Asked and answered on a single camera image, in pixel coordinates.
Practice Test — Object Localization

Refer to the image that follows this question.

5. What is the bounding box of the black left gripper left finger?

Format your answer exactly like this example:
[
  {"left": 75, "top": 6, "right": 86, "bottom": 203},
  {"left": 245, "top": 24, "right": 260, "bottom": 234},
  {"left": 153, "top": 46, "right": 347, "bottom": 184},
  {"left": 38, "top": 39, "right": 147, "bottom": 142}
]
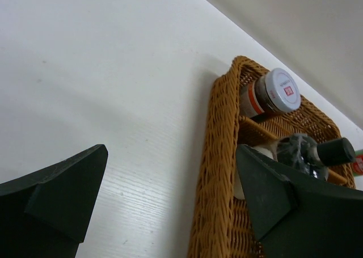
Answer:
[{"left": 1, "top": 144, "right": 108, "bottom": 257}]

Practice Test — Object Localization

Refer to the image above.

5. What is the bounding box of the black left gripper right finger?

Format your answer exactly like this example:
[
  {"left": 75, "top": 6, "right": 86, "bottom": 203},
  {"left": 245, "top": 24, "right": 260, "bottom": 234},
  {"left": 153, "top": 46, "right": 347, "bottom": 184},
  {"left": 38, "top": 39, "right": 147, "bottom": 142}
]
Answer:
[{"left": 236, "top": 145, "right": 362, "bottom": 257}]

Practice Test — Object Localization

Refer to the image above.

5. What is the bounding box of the dark sauce bottle black cap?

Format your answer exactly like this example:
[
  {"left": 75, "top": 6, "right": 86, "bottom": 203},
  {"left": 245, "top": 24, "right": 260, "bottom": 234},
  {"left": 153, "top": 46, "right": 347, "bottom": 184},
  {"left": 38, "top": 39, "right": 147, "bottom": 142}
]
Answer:
[{"left": 234, "top": 133, "right": 357, "bottom": 199}]

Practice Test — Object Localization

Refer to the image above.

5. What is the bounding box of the spice jar white red lid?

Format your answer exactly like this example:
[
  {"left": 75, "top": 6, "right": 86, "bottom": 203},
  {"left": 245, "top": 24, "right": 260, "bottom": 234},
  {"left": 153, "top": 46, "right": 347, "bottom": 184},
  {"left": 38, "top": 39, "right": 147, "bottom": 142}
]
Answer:
[{"left": 239, "top": 68, "right": 301, "bottom": 122}]

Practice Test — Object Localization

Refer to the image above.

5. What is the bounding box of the brown wicker basket tray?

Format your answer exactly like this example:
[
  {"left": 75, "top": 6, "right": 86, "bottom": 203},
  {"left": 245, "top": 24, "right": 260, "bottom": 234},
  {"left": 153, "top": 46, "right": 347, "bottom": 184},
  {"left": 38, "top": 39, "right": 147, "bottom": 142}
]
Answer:
[{"left": 188, "top": 56, "right": 341, "bottom": 257}]

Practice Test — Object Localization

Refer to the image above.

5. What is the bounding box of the red chili sauce bottle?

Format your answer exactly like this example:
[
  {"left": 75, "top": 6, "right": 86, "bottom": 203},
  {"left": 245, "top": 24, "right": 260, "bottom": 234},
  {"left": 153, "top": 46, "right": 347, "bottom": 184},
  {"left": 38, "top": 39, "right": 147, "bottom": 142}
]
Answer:
[{"left": 352, "top": 149, "right": 363, "bottom": 176}]

